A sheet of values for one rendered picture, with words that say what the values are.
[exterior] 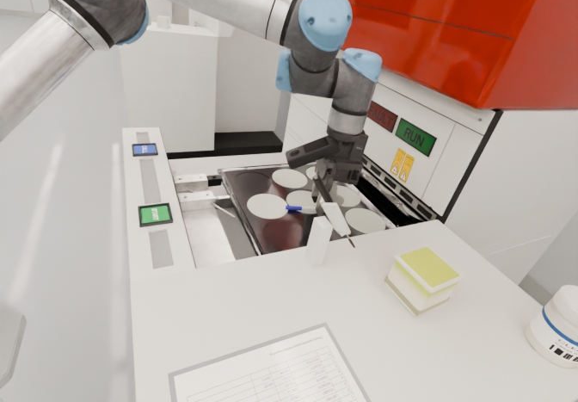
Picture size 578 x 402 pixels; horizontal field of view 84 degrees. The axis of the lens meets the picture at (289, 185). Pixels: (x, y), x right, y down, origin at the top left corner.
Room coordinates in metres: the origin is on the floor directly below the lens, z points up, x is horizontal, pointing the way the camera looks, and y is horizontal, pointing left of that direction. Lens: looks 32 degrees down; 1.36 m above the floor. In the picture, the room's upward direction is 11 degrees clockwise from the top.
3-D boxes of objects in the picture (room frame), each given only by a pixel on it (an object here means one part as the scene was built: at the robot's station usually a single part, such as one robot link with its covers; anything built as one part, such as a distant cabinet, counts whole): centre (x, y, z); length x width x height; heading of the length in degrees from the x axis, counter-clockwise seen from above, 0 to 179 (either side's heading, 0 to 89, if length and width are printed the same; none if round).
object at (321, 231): (0.42, -0.08, 1.03); 0.06 x 0.04 x 0.13; 120
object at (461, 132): (0.96, -0.15, 1.02); 0.81 x 0.03 x 0.40; 30
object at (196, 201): (0.60, 0.21, 0.89); 0.08 x 0.03 x 0.03; 120
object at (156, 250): (0.56, 0.30, 0.89); 0.55 x 0.09 x 0.14; 30
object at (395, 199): (0.80, -0.23, 0.89); 0.44 x 0.02 x 0.10; 30
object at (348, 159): (0.65, -0.10, 1.06); 0.09 x 0.08 x 0.12; 103
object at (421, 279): (0.37, -0.23, 1.00); 0.07 x 0.07 x 0.07; 34
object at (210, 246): (0.54, 0.17, 0.87); 0.36 x 0.08 x 0.03; 30
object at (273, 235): (0.68, -0.05, 0.90); 0.34 x 0.34 x 0.01; 30
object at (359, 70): (0.65, -0.09, 1.22); 0.09 x 0.08 x 0.11; 97
